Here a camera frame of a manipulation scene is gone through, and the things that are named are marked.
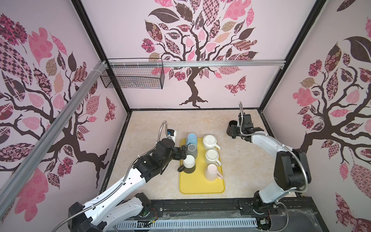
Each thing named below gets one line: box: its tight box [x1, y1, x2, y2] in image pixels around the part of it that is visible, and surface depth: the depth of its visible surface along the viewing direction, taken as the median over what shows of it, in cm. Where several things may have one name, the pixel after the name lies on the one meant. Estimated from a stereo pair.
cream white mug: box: [205, 148, 222, 167], surface depth 87 cm
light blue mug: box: [186, 132, 198, 147], surface depth 93 cm
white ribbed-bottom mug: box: [202, 134, 221, 151], surface depth 92 cm
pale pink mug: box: [204, 163, 224, 182], surface depth 80 cm
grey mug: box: [186, 143, 198, 160], surface depth 87 cm
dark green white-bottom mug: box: [177, 154, 197, 174], surface depth 83 cm
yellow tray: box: [179, 137, 225, 195], surface depth 85 cm
